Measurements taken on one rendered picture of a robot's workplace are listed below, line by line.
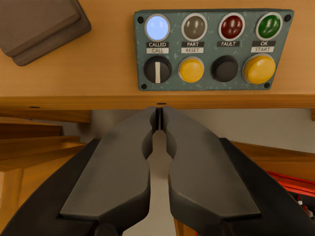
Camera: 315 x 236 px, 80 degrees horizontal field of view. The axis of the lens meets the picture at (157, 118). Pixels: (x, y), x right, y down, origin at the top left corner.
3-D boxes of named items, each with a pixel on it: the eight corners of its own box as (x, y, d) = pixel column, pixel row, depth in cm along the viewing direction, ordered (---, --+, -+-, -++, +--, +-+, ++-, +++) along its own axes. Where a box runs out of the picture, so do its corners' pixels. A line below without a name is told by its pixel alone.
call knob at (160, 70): (169, 81, 21) (170, 85, 20) (146, 81, 21) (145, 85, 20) (170, 56, 19) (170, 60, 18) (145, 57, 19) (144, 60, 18)
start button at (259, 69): (266, 81, 21) (272, 85, 20) (240, 81, 21) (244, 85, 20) (275, 54, 19) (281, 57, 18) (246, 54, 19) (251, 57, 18)
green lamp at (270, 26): (275, 39, 19) (285, 32, 17) (253, 40, 19) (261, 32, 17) (274, 21, 19) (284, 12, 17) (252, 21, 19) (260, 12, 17)
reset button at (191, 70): (200, 79, 21) (203, 84, 20) (178, 80, 21) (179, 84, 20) (203, 57, 19) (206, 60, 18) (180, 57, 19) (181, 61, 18)
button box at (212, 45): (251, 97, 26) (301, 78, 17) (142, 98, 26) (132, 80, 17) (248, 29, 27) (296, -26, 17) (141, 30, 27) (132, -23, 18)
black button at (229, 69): (233, 79, 21) (236, 83, 20) (211, 79, 21) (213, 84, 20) (237, 57, 19) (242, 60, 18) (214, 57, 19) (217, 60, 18)
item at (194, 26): (204, 40, 19) (207, 33, 17) (181, 40, 19) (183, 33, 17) (203, 22, 19) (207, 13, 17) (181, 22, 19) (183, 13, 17)
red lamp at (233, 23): (240, 40, 19) (246, 33, 17) (217, 40, 19) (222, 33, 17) (239, 21, 19) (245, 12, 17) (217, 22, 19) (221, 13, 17)
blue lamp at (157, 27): (168, 40, 19) (169, 33, 17) (146, 41, 19) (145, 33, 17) (168, 22, 19) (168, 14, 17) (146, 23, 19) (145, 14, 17)
